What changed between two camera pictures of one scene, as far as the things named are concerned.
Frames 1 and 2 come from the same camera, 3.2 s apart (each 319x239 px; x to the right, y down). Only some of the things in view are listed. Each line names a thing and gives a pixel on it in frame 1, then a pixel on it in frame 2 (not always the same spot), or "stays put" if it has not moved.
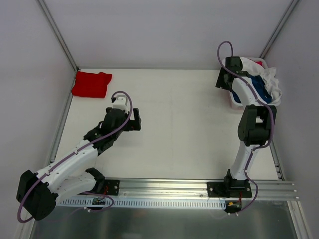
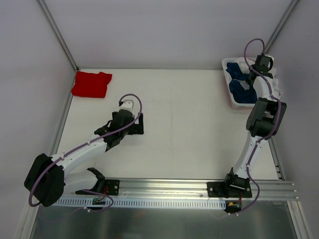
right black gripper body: [223, 79] -> [252, 75]
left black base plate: [112, 187] stays put
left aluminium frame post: [45, 9] stays put
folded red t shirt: [91, 84] stays put
